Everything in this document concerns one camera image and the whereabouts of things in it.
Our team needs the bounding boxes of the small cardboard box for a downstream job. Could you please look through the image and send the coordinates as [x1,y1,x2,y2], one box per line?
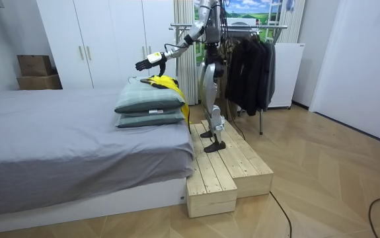
[17,54,57,77]

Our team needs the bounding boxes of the landscape wall poster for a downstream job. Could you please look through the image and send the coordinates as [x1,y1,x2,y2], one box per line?
[194,0,282,64]

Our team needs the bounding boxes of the white door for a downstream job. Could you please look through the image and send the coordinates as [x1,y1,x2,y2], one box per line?
[309,0,380,147]

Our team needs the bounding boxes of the white wardrobe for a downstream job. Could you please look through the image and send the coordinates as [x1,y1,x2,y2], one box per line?
[36,0,178,90]

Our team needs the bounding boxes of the wide cardboard box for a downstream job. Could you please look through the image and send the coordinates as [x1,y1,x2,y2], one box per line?
[16,74,63,91]

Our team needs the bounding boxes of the robot body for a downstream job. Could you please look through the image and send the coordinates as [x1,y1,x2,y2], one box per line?
[205,0,231,64]

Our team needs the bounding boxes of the grey-green pillow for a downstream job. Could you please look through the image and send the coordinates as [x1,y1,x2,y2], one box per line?
[115,108,186,129]
[114,81,186,115]

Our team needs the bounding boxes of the white box cabinet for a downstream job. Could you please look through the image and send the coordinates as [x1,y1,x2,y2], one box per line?
[268,42,306,110]

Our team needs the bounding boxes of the wooden clothes hanger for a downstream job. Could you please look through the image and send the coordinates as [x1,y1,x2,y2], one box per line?
[128,75,151,85]

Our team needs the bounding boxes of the long wooden platform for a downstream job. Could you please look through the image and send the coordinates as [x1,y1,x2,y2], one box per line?
[200,119,274,200]
[186,123,239,219]

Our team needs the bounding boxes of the yellow and black jacket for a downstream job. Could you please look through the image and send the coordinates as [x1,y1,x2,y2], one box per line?
[139,75,192,134]

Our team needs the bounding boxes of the cable bundle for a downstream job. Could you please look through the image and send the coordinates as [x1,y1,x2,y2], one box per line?
[219,0,232,21]

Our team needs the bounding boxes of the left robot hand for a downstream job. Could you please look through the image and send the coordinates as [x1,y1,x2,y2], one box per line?
[135,52,168,72]

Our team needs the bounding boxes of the grey hanging garment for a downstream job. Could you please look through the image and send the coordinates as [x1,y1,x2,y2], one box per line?
[264,40,277,110]

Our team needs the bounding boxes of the pleated beige curtain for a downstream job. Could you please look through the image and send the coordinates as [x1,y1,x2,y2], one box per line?
[173,0,200,106]
[277,0,307,44]

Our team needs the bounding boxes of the grey bed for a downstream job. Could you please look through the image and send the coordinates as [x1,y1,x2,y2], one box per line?
[0,87,196,236]

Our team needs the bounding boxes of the white washing machine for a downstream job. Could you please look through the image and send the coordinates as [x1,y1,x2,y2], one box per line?
[225,17,260,40]

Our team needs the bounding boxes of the robot legs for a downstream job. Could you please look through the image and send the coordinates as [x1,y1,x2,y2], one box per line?
[197,61,227,153]

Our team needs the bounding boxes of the metal clothes rack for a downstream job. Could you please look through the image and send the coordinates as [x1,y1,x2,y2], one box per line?
[169,22,289,136]

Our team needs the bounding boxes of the thin black cable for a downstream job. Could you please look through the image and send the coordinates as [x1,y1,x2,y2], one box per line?
[225,99,247,141]

